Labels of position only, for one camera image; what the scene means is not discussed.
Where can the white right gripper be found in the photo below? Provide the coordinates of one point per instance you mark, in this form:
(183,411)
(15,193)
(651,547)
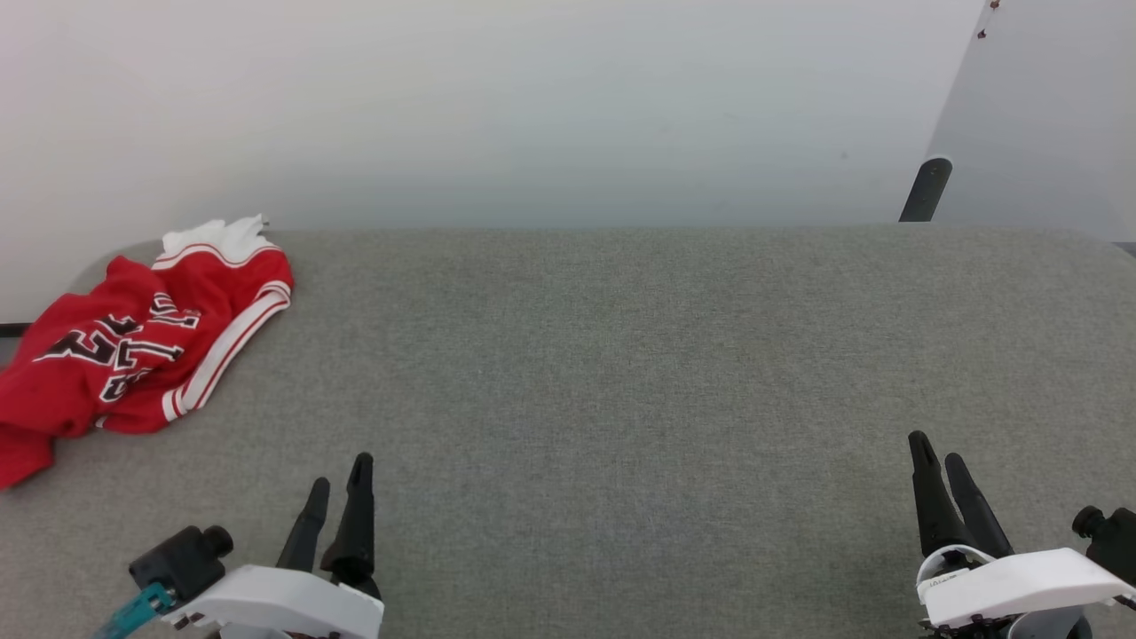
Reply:
(1021,586)

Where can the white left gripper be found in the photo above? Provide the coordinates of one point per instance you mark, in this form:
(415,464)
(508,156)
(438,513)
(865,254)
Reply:
(284,602)

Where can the red and white jersey shirt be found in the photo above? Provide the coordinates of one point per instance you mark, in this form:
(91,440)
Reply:
(133,346)

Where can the light grey door panel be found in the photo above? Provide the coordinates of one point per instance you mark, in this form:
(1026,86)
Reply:
(1047,115)

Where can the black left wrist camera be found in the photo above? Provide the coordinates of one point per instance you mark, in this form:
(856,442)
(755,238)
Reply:
(182,559)

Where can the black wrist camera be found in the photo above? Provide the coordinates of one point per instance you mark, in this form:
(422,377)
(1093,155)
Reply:
(1109,532)
(182,559)

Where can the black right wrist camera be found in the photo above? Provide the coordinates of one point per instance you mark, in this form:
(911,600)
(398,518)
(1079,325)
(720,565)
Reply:
(1109,532)

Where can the dark grey metal post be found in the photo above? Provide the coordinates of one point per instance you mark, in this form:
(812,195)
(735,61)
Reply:
(926,189)

